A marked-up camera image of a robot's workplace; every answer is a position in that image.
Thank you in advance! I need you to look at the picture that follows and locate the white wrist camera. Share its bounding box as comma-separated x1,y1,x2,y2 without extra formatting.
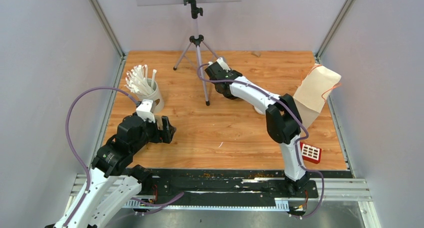
216,57,231,72
135,99,156,123

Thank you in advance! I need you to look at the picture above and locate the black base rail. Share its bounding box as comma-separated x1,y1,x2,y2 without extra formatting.
139,168,321,206

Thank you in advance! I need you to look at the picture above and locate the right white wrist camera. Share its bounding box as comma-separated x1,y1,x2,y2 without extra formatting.
216,57,231,72

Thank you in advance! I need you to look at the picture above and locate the silver tripod stand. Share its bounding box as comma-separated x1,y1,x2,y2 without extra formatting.
172,0,220,107

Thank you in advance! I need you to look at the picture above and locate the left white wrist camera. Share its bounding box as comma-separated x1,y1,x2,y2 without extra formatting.
135,99,156,123

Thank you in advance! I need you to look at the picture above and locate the white plastic cup lid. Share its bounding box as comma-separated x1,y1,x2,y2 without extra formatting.
254,106,266,115

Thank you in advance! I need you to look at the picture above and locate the bundle of wrapped straws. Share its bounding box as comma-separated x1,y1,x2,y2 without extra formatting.
125,65,159,96

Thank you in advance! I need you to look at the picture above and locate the white straw holder cup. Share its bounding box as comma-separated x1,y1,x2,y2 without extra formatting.
135,78,165,114

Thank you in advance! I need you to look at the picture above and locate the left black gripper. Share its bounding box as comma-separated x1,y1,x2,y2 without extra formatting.
131,114,177,153

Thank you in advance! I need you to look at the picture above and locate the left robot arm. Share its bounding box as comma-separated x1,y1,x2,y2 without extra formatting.
50,113,177,227

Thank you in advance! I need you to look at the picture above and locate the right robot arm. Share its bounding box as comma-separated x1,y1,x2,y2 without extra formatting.
197,62,310,197

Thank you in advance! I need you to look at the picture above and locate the red grid block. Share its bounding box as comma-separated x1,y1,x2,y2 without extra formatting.
299,142,322,164

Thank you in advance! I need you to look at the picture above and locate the kraft paper takeout bag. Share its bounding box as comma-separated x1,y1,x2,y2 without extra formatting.
293,64,342,128

